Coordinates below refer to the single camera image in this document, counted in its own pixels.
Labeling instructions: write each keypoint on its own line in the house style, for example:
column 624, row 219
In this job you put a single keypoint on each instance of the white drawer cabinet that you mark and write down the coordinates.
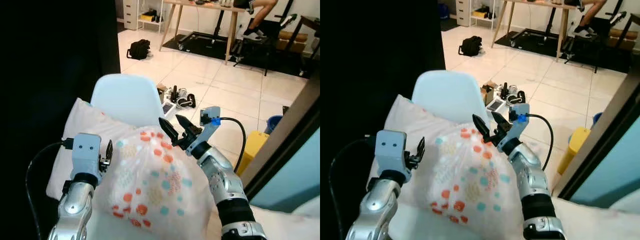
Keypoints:
column 130, row 14
column 463, row 12

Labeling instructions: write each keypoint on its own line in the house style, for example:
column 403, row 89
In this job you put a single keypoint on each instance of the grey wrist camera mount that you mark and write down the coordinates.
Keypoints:
column 210, row 120
column 392, row 149
column 86, row 150
column 520, row 117

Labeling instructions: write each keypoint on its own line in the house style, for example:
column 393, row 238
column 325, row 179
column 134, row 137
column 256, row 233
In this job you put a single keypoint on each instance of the wooden table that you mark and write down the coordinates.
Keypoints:
column 232, row 30
column 564, row 30

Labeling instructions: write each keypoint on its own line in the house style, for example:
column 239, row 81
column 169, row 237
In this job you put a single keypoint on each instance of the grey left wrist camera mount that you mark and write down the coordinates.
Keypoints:
column 392, row 149
column 86, row 150

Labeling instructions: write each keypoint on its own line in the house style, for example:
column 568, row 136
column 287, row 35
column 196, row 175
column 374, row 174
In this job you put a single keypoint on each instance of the white plastic chair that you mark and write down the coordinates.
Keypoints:
column 125, row 97
column 447, row 95

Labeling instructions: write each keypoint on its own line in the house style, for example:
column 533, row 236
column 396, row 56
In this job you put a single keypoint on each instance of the black bag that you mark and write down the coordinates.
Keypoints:
column 470, row 46
column 139, row 49

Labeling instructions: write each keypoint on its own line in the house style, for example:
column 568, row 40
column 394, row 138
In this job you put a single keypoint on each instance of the blue bucket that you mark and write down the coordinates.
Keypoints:
column 596, row 118
column 274, row 124

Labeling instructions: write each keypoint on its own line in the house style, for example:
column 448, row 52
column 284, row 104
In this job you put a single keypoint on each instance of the brown framed glass door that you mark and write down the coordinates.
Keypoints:
column 295, row 150
column 610, row 145

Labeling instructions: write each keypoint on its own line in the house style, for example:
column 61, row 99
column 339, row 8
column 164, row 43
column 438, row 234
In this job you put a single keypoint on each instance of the black and white headset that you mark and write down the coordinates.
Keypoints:
column 514, row 95
column 184, row 97

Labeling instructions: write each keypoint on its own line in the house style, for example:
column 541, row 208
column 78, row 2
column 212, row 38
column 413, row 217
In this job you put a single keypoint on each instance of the dark curtain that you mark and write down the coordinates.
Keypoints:
column 375, row 60
column 50, row 65

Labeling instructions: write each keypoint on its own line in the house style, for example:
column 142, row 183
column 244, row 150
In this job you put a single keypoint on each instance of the white sports shoe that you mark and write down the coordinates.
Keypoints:
column 582, row 31
column 252, row 35

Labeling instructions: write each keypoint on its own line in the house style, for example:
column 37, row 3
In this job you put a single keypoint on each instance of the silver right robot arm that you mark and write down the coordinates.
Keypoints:
column 225, row 182
column 532, row 182

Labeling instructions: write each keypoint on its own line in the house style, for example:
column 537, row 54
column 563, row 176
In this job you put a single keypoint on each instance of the white pillow with coloured dots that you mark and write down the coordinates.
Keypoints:
column 155, row 185
column 465, row 180

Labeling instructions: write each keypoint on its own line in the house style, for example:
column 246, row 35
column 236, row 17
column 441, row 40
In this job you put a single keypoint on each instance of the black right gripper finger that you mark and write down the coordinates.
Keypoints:
column 481, row 127
column 499, row 120
column 184, row 123
column 169, row 131

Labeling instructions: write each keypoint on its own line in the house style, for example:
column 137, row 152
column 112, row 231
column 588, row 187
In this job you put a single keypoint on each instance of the small brown cardboard box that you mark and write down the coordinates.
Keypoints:
column 487, row 92
column 161, row 89

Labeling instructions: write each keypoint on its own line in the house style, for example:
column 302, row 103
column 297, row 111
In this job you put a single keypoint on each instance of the white flat device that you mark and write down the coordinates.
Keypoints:
column 496, row 105
column 168, row 108

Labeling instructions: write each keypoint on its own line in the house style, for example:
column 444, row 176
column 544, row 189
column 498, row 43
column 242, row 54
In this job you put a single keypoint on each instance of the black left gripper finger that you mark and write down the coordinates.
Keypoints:
column 109, row 150
column 421, row 147

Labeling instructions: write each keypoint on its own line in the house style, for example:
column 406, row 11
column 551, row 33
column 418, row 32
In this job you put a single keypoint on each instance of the white bed sheet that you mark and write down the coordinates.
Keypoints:
column 600, row 220
column 290, row 222

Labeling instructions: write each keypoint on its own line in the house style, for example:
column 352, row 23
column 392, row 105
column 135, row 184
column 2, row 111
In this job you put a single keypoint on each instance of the yellow plastic container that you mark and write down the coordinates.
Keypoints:
column 575, row 145
column 252, row 147

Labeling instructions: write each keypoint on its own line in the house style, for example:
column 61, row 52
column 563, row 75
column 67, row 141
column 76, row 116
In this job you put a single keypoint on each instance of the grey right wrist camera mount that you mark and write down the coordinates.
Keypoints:
column 520, row 117
column 210, row 120

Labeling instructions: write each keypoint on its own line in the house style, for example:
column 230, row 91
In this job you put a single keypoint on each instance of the person's bare leg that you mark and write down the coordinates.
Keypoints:
column 590, row 11
column 260, row 12

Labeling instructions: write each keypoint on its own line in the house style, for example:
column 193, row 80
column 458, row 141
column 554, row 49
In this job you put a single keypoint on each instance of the brown cardboard boxes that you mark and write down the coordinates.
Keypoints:
column 622, row 37
column 292, row 41

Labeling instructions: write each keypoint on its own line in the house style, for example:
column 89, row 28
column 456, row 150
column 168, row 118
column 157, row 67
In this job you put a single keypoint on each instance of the black floor mat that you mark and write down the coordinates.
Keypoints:
column 535, row 42
column 205, row 46

